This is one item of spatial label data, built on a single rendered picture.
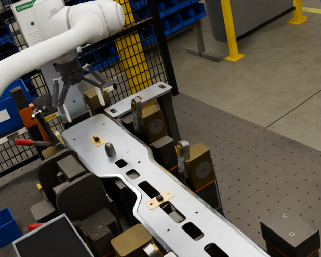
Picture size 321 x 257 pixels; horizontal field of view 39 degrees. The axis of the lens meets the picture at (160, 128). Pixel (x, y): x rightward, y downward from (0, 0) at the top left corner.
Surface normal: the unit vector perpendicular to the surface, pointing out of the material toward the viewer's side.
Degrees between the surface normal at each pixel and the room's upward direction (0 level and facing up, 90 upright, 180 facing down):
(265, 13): 90
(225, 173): 0
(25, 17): 90
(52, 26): 87
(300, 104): 0
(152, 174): 0
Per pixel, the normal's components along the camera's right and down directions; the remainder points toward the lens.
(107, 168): -0.23, -0.82
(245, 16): 0.57, 0.31
